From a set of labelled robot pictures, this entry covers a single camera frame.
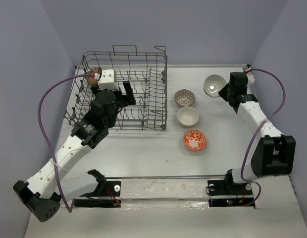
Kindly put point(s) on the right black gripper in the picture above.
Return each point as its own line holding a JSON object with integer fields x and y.
{"x": 222, "y": 93}

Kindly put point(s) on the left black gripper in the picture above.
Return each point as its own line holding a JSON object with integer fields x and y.
{"x": 130, "y": 99}

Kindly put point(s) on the white bowl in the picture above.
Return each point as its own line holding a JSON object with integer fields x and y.
{"x": 213, "y": 84}
{"x": 187, "y": 116}

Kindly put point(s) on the brown glazed bowl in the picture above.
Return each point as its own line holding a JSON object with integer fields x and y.
{"x": 95, "y": 74}

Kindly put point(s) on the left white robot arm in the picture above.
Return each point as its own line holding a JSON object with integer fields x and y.
{"x": 42, "y": 193}

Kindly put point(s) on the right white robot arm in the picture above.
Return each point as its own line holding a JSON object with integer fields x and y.
{"x": 270, "y": 152}

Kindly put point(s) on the patterned grey bowl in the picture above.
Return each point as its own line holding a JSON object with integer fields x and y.
{"x": 184, "y": 98}

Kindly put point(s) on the orange floral bowl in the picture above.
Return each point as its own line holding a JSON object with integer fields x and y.
{"x": 194, "y": 139}

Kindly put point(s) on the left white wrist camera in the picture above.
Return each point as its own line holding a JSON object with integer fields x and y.
{"x": 108, "y": 80}

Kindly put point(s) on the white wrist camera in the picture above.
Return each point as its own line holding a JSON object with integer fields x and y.
{"x": 250, "y": 78}
{"x": 108, "y": 80}

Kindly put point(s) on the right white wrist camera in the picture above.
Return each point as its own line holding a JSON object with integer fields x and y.
{"x": 250, "y": 78}

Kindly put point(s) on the grey wire dish rack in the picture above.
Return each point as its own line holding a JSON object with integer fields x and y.
{"x": 147, "y": 74}

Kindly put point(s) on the metal rail bar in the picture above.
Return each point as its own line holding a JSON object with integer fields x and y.
{"x": 172, "y": 177}

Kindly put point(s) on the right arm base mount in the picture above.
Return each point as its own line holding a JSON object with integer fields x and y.
{"x": 232, "y": 190}

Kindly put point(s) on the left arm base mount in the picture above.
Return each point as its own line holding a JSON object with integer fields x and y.
{"x": 105, "y": 195}

